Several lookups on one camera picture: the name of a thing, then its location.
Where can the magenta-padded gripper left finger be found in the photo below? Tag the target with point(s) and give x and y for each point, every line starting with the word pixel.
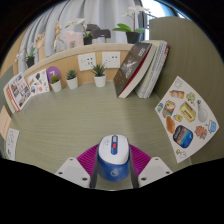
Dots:
pixel 71 171

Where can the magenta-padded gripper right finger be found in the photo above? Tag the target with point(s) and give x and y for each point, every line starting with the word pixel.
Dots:
pixel 155 170

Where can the white and blue computer mouse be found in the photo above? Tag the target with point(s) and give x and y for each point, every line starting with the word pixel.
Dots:
pixel 113 166

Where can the colourful sticker sheet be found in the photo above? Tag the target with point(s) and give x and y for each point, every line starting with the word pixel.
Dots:
pixel 186 116

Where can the beige flat notebook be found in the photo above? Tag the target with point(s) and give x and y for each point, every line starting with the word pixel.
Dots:
pixel 4 122

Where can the red-spined colourful cover book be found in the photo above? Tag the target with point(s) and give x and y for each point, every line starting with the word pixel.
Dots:
pixel 20 91

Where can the white card with stickers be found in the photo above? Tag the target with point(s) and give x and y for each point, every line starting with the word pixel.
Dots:
pixel 38 82

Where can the white hardcover book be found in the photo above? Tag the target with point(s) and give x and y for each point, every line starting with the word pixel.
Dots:
pixel 7 98

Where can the purple round sign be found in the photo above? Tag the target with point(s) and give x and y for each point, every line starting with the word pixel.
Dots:
pixel 52 71

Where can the black cover book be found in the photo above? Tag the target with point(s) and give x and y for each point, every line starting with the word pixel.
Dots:
pixel 131 68

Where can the white orchid in black pot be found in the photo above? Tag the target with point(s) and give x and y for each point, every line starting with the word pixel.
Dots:
pixel 132 37
pixel 30 61
pixel 87 40

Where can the light wooden ledge shelf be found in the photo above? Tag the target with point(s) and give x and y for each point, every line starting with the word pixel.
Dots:
pixel 66 54

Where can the wooden hand model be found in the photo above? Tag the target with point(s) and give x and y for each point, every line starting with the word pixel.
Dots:
pixel 40 45

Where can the pink horse figurine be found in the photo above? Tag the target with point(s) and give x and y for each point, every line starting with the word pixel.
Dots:
pixel 74 38

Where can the wooden artist mannequin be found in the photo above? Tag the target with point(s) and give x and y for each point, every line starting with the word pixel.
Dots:
pixel 58 35

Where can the dark horse figurine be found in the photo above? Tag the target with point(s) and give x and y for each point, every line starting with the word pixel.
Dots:
pixel 98 32

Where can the light grey curtain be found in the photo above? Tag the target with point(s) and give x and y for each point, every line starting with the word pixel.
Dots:
pixel 106 13

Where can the dark framed window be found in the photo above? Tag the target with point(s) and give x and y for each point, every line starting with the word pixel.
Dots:
pixel 156 8

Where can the white wall socket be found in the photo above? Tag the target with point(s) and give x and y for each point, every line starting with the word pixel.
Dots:
pixel 86 61
pixel 110 59

